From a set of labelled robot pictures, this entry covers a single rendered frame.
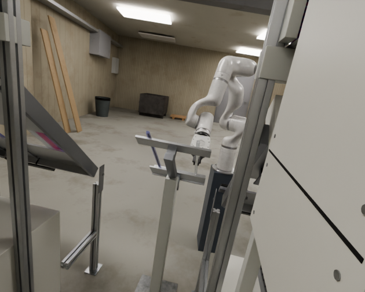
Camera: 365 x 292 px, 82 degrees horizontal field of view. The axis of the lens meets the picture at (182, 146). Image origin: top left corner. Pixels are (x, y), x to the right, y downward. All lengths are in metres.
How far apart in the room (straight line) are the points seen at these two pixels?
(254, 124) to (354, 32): 0.33
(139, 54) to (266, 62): 8.92
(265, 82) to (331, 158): 0.34
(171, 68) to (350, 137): 9.00
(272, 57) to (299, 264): 0.41
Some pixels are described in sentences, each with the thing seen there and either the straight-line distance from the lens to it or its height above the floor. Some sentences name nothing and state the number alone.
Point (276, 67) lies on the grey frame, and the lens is 0.55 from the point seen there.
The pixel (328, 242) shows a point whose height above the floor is 1.15.
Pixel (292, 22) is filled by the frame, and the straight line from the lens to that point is 0.53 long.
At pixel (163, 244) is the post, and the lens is 1.29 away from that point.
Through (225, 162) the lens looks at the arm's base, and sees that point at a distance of 1.60.
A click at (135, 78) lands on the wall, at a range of 9.36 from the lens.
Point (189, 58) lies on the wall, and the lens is 9.19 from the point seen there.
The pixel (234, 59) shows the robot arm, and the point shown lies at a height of 1.45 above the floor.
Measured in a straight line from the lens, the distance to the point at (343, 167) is 0.24.
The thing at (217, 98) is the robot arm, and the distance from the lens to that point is 1.21.
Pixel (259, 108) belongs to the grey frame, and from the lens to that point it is 0.56.
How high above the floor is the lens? 1.27
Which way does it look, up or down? 16 degrees down
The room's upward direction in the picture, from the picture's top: 9 degrees clockwise
